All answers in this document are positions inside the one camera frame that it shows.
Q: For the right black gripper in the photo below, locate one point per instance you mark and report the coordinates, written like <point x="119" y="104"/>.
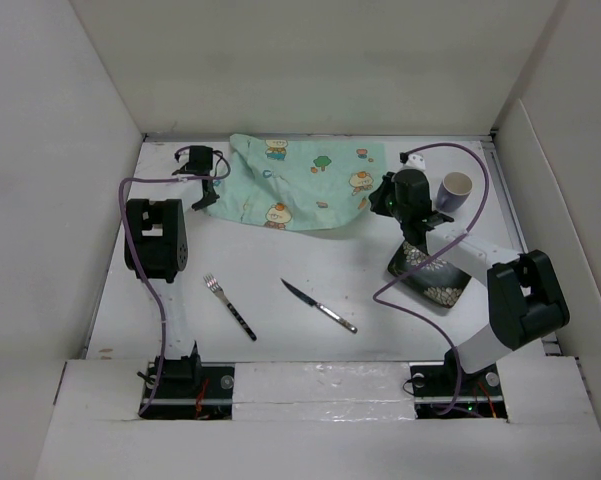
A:
<point x="378" y="195"/>

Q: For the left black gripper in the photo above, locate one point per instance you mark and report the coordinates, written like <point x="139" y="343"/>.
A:
<point x="211" y="199"/>

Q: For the green cartoon print cloth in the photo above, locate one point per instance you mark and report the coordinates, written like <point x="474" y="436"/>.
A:
<point x="298" y="185"/>

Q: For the purple mug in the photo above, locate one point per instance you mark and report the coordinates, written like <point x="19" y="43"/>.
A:
<point x="453" y="192"/>

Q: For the steel fork black handle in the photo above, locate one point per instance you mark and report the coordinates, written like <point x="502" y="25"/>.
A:
<point x="214" y="286"/>

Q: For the black floral square plate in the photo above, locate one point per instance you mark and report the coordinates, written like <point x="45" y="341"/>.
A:
<point x="440" y="281"/>

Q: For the steel knife patterned handle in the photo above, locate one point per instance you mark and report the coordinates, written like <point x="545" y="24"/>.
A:
<point x="321" y="307"/>

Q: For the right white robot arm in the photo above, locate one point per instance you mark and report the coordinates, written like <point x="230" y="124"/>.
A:
<point x="525" y="300"/>

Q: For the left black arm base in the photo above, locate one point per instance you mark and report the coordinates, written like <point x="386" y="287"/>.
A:
<point x="203" y="393"/>

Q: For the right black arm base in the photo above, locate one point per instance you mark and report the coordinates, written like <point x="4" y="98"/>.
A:
<point x="432" y="389"/>

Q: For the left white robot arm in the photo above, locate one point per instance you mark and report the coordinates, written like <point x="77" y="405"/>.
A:
<point x="156" y="250"/>

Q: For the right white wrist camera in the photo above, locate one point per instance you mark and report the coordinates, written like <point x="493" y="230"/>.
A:
<point x="413" y="161"/>

